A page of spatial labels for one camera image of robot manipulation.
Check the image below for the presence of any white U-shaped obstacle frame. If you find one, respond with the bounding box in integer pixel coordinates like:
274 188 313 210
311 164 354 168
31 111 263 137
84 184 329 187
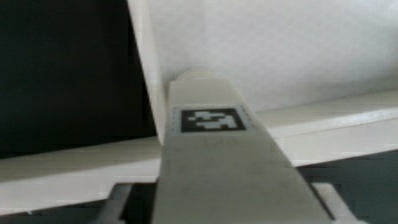
0 90 398 216

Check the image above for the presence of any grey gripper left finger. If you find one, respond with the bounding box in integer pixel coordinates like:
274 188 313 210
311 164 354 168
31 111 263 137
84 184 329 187
89 183 132 224

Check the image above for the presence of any white desk tabletop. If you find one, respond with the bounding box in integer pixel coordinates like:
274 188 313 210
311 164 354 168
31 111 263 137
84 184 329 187
127 0 398 136

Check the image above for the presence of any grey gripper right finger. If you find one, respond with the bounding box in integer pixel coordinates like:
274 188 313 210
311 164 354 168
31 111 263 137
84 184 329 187
313 183 365 224

